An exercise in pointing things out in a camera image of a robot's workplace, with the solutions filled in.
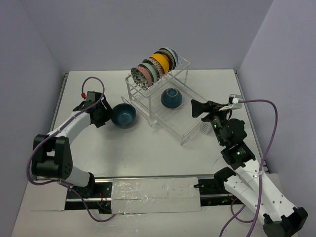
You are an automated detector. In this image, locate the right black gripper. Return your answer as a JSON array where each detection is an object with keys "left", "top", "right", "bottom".
[{"left": 191, "top": 99, "right": 232, "bottom": 145}]

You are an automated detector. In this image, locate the dark blue ceramic bowl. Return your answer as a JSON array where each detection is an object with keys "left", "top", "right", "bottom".
[{"left": 111, "top": 103, "right": 137, "bottom": 128}]

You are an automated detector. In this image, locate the beige bowl black rim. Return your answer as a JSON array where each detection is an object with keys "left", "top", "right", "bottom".
[{"left": 160, "top": 88, "right": 183, "bottom": 109}]

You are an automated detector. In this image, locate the leaf patterned bowl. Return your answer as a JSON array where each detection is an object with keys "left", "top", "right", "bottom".
[{"left": 131, "top": 67, "right": 148, "bottom": 90}]

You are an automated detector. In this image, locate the yellow bowl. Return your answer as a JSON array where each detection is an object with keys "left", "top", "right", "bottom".
[{"left": 150, "top": 53, "right": 169, "bottom": 74}]

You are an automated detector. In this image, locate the pink patterned bowl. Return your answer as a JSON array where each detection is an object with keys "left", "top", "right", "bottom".
[{"left": 137, "top": 64, "right": 153, "bottom": 87}]

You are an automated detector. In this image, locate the light green ceramic bowl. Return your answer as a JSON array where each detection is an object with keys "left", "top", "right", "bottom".
[{"left": 142, "top": 60, "right": 158, "bottom": 83}]

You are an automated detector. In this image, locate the red patterned white bowl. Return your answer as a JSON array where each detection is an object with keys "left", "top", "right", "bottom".
[{"left": 148, "top": 57, "right": 164, "bottom": 79}]

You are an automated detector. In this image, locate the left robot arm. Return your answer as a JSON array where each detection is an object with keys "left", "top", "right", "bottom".
[{"left": 28, "top": 91, "right": 114, "bottom": 198}]

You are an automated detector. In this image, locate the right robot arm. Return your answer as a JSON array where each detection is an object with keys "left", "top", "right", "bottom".
[{"left": 191, "top": 96, "right": 308, "bottom": 237}]

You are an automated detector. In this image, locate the white slotted spatula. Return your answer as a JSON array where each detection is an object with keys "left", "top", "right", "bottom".
[{"left": 200, "top": 121, "right": 212, "bottom": 134}]

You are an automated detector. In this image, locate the clear taped plastic sheet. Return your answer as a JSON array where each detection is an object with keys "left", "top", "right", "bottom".
[{"left": 111, "top": 177, "right": 201, "bottom": 214}]

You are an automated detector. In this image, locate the white wire dish rack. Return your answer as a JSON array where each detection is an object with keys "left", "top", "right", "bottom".
[{"left": 122, "top": 56, "right": 207, "bottom": 145}]

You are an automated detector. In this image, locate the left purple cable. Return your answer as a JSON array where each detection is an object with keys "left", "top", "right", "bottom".
[{"left": 26, "top": 77, "right": 117, "bottom": 222}]

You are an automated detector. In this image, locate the purple cable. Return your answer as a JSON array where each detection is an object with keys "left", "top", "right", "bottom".
[
  {"left": 219, "top": 98, "right": 279, "bottom": 237},
  {"left": 26, "top": 77, "right": 117, "bottom": 222}
]

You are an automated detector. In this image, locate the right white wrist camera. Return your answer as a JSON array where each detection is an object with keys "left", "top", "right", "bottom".
[{"left": 219, "top": 94, "right": 243, "bottom": 111}]

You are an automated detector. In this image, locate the black mounting rail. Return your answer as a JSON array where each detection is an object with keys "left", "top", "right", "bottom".
[{"left": 65, "top": 176, "right": 235, "bottom": 214}]

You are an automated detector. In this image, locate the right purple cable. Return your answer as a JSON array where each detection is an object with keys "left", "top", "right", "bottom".
[{"left": 219, "top": 98, "right": 279, "bottom": 237}]

